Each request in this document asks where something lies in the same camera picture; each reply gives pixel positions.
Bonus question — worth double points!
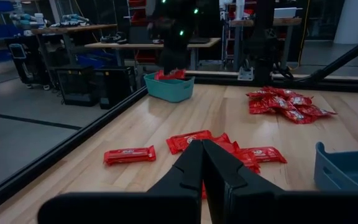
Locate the white round pillar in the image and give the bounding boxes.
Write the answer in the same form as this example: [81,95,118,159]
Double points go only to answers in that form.
[333,0,358,45]

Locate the grey-blue plastic bin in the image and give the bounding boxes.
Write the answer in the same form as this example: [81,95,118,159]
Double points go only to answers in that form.
[313,141,358,192]

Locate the yellow cable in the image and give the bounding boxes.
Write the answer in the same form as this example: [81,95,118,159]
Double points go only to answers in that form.
[296,0,310,70]

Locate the red KitKat bar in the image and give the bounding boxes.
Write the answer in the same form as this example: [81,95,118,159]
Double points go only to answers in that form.
[211,133,241,154]
[165,129,213,156]
[154,68,187,81]
[240,146,288,165]
[234,149,262,175]
[103,145,157,167]

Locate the red Skittles bag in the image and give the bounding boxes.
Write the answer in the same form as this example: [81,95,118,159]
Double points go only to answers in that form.
[295,104,338,118]
[264,95,295,110]
[261,86,295,97]
[287,95,314,106]
[246,90,272,100]
[280,108,317,125]
[248,99,277,115]

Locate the white cylinder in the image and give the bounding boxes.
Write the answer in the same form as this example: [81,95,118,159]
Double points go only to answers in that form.
[234,0,246,20]

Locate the white framed tablet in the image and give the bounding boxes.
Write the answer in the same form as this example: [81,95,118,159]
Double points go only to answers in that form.
[9,43,27,60]

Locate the grey metal bracket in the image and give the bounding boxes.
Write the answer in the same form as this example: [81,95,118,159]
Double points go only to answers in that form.
[237,66,255,82]

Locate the white box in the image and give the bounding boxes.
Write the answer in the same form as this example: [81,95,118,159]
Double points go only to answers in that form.
[273,7,298,19]

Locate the black aluminium table frame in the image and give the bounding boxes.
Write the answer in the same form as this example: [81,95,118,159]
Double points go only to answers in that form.
[0,30,358,218]

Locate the white plastic bottle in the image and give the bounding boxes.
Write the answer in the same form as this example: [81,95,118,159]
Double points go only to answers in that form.
[34,12,45,29]

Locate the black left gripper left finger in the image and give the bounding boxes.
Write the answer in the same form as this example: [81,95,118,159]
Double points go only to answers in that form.
[37,139,204,224]

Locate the black headphones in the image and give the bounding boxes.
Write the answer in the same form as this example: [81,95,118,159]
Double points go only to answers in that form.
[100,31,129,45]

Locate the black cable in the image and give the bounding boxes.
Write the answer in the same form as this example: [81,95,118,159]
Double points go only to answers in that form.
[273,61,295,80]

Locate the teal plastic bin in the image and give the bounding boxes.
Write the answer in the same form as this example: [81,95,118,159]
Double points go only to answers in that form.
[143,72,196,104]

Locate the white blue power tool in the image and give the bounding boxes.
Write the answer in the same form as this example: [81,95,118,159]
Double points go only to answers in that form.
[50,14,90,28]
[9,12,37,28]

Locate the red bin rack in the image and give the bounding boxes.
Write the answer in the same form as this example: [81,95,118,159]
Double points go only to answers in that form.
[127,0,158,65]

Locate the black rolling cart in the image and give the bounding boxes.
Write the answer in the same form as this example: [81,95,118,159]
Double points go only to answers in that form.
[6,37,53,91]

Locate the wooden workbench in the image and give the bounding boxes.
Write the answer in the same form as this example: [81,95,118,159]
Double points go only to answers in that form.
[84,37,222,72]
[229,17,303,73]
[30,24,118,68]

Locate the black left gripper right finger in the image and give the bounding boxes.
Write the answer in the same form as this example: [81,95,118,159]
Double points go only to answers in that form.
[203,139,358,224]

